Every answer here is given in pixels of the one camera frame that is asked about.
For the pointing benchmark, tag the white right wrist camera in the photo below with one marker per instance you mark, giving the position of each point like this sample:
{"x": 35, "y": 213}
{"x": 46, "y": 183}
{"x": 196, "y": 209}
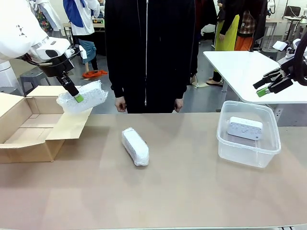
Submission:
{"x": 279, "y": 45}

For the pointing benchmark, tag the person in white blue top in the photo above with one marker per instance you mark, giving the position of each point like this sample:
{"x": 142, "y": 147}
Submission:
{"x": 79, "y": 24}

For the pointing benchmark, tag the person in yellow apron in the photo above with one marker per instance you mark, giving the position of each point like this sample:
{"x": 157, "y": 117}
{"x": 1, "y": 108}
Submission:
{"x": 227, "y": 36}

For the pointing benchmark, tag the person's left forearm black sleeve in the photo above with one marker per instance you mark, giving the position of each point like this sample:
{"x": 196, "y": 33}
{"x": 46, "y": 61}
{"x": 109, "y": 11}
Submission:
{"x": 183, "y": 83}

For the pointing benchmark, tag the person in black zip jacket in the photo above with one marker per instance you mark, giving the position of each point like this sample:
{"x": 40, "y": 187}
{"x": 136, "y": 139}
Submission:
{"x": 148, "y": 48}

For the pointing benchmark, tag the black equipment cart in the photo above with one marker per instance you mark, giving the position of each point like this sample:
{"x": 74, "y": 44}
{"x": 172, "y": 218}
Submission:
{"x": 98, "y": 36}

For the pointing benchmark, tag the clear plastic bin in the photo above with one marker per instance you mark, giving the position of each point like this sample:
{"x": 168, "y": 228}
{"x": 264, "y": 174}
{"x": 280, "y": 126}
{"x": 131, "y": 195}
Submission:
{"x": 247, "y": 155}

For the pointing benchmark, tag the person in orange trousers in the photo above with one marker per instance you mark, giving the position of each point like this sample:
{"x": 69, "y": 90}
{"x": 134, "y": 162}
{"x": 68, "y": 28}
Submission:
{"x": 243, "y": 43}

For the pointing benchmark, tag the grey metal stool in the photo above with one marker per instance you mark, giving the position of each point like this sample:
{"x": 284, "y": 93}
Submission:
{"x": 31, "y": 76}

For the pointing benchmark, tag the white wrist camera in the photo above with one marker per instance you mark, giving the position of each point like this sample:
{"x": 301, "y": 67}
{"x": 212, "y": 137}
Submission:
{"x": 279, "y": 45}
{"x": 72, "y": 51}

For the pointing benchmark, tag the brown cardboard box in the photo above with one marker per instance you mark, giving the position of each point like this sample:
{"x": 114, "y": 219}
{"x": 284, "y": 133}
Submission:
{"x": 36, "y": 124}

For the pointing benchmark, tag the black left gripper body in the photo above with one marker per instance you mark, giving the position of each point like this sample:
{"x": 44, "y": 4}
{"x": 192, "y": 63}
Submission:
{"x": 54, "y": 68}

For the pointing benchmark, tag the white unwrapped digital clock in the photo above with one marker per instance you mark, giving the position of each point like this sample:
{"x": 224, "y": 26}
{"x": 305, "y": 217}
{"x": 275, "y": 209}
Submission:
{"x": 243, "y": 129}

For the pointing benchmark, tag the person's right hand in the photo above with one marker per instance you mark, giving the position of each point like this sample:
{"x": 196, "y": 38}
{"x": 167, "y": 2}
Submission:
{"x": 120, "y": 105}

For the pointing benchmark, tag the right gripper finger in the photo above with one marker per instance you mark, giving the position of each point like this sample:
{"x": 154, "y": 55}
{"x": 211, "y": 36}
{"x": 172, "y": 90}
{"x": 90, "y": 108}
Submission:
{"x": 266, "y": 80}
{"x": 279, "y": 86}

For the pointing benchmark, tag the orange cloth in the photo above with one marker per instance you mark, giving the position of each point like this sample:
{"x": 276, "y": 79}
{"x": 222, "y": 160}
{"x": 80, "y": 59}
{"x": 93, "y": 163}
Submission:
{"x": 93, "y": 74}

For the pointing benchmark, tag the white side table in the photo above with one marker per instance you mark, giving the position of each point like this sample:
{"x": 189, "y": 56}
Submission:
{"x": 239, "y": 72}

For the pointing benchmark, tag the person in floral shirt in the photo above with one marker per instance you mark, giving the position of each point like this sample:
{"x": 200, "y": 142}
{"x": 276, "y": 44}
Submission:
{"x": 51, "y": 16}

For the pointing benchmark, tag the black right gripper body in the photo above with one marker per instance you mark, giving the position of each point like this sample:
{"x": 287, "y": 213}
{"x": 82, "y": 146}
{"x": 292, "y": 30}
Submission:
{"x": 289, "y": 69}

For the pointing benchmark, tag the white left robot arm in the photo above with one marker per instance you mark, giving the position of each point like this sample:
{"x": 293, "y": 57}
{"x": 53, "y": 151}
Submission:
{"x": 19, "y": 31}

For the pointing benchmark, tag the person's right forearm black sleeve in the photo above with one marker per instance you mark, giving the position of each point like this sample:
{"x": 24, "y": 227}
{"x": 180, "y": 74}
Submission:
{"x": 117, "y": 83}

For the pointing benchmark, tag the black hanging coat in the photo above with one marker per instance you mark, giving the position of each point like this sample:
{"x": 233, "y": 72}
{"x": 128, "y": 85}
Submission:
{"x": 260, "y": 19}

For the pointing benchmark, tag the beige background desk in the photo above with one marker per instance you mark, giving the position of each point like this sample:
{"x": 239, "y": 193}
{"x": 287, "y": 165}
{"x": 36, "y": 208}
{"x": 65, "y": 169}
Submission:
{"x": 275, "y": 21}

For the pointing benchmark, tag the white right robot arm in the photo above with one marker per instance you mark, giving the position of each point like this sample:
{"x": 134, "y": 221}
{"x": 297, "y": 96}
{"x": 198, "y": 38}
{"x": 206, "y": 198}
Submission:
{"x": 296, "y": 42}

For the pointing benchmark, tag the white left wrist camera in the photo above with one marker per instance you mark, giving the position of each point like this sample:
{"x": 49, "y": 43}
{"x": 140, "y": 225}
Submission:
{"x": 72, "y": 51}

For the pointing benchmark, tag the bubble-wrapped clock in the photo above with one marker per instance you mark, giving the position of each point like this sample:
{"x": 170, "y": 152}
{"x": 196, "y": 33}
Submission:
{"x": 93, "y": 95}
{"x": 135, "y": 147}

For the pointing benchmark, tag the person in dark red coat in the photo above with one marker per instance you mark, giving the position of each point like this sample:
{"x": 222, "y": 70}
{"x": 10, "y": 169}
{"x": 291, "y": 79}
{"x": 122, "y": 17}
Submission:
{"x": 204, "y": 12}

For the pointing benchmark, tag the person's left hand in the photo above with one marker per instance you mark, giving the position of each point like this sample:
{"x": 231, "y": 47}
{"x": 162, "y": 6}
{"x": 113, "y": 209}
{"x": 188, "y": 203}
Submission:
{"x": 179, "y": 105}

